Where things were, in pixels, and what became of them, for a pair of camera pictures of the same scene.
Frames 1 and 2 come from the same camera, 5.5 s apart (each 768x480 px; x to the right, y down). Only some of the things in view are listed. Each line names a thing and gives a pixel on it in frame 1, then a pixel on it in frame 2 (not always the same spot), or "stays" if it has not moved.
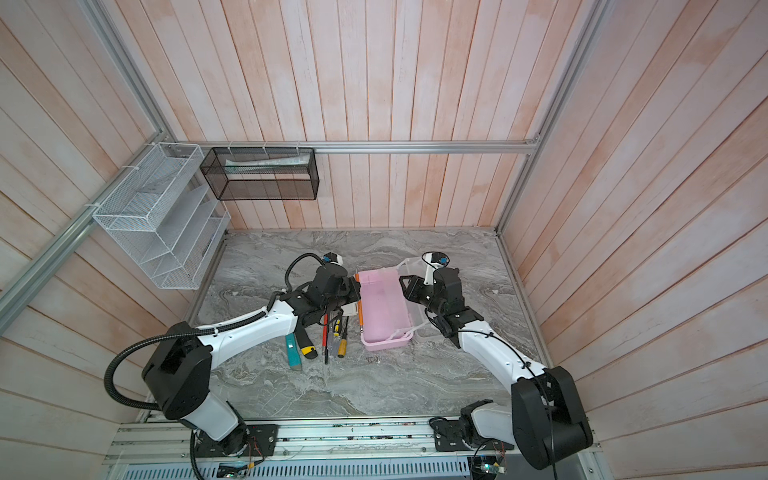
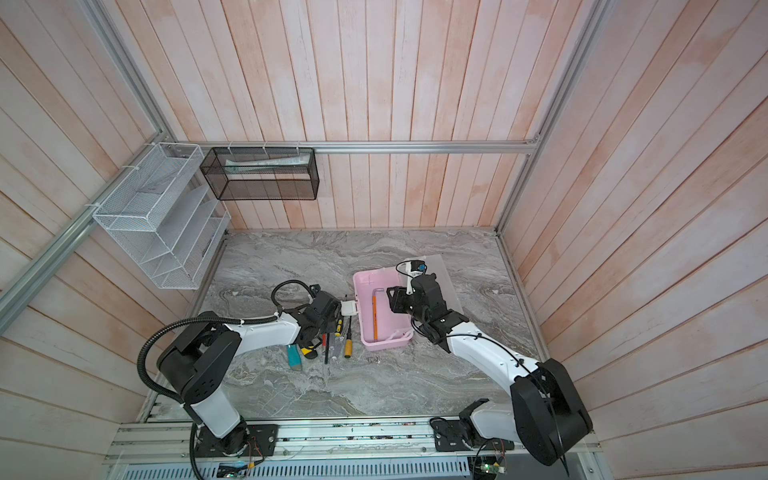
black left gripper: x=354 y=290 -> x=332 y=325
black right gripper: x=414 y=289 -> x=397 y=301
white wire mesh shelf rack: x=166 y=216 stays
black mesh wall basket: x=262 y=173 stays
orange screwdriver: x=360 y=305 -> x=375 y=316
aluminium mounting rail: x=327 y=441 stays
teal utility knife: x=294 y=354 stays
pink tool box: x=385 y=318 stays
